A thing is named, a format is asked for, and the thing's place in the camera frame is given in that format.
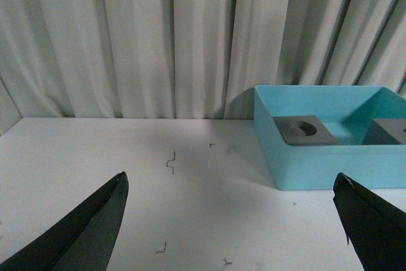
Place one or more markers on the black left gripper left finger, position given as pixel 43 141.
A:
pixel 83 239

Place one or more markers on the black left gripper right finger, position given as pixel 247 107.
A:
pixel 375 227

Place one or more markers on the gray cube with square hole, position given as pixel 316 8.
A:
pixel 385 132

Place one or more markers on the blue plastic box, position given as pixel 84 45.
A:
pixel 346 112

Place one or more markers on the white curtain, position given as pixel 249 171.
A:
pixel 188 59

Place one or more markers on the gray cube with round hole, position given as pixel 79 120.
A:
pixel 304 131

